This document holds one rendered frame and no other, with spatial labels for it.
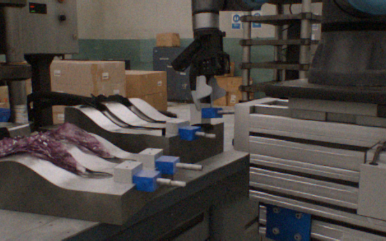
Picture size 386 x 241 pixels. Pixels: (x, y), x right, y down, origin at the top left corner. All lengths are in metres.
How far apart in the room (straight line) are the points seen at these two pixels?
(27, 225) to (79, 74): 4.39
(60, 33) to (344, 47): 1.37
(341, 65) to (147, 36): 8.90
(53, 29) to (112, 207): 1.21
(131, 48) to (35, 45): 8.07
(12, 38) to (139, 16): 8.16
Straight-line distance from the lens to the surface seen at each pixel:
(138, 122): 1.21
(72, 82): 5.19
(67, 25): 1.89
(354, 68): 0.69
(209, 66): 1.10
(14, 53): 1.58
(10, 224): 0.80
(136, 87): 5.77
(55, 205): 0.79
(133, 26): 9.79
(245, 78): 5.32
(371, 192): 0.59
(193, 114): 1.12
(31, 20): 1.78
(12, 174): 0.83
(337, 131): 0.71
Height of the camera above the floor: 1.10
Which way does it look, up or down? 10 degrees down
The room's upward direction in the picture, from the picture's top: straight up
